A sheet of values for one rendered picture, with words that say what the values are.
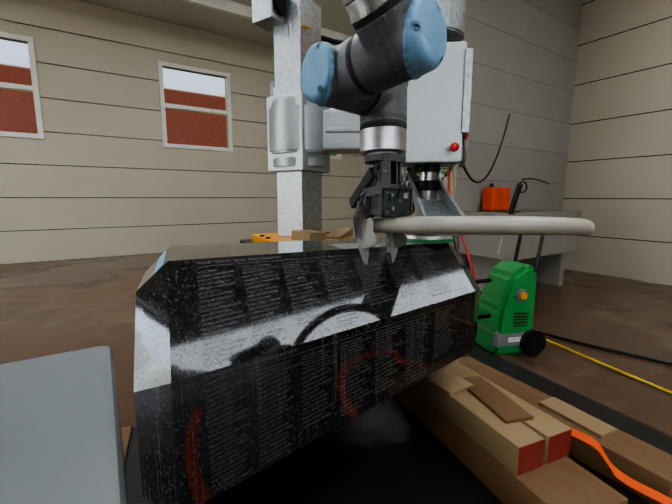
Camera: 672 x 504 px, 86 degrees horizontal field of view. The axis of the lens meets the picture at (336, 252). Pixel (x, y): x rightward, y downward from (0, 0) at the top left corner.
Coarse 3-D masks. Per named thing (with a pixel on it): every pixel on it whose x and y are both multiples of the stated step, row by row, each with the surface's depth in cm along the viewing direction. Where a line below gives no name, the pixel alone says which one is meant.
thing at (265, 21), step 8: (256, 0) 191; (264, 0) 188; (272, 0) 185; (280, 0) 187; (256, 8) 191; (264, 8) 188; (272, 8) 186; (280, 8) 188; (256, 16) 192; (264, 16) 189; (272, 16) 187; (280, 16) 191; (256, 24) 195; (264, 24) 195; (272, 24) 195
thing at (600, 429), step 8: (544, 400) 157; (552, 400) 157; (560, 400) 157; (552, 408) 151; (560, 408) 151; (568, 408) 151; (576, 408) 151; (560, 416) 148; (568, 416) 145; (576, 416) 145; (584, 416) 145; (592, 416) 145; (576, 424) 142; (584, 424) 140; (592, 424) 140; (600, 424) 140; (608, 424) 140; (592, 432) 137; (600, 432) 136; (608, 432) 136
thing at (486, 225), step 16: (384, 224) 70; (400, 224) 66; (416, 224) 64; (432, 224) 63; (448, 224) 61; (464, 224) 60; (480, 224) 60; (496, 224) 59; (512, 224) 59; (528, 224) 59; (544, 224) 59; (560, 224) 60; (576, 224) 62; (592, 224) 66
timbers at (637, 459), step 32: (512, 384) 173; (416, 416) 165; (448, 448) 144; (480, 448) 127; (576, 448) 139; (608, 448) 129; (640, 448) 129; (480, 480) 128; (512, 480) 114; (544, 480) 112; (576, 480) 112; (640, 480) 121
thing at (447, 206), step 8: (408, 176) 161; (416, 176) 164; (408, 184) 150; (440, 184) 143; (416, 192) 132; (440, 192) 143; (448, 192) 131; (416, 200) 127; (424, 200) 138; (432, 200) 138; (440, 200) 138; (448, 200) 127; (416, 208) 127; (424, 208) 114; (432, 208) 129; (440, 208) 128; (448, 208) 126; (456, 208) 114
